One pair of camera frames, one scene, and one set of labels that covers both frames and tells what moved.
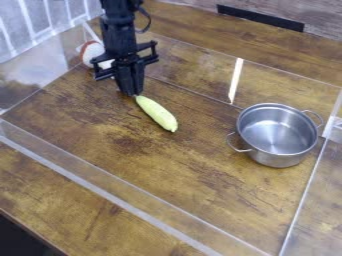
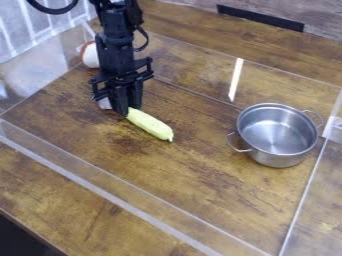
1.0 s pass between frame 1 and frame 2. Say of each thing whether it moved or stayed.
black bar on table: stayed
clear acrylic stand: stayed
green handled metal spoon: moved
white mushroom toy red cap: stayed
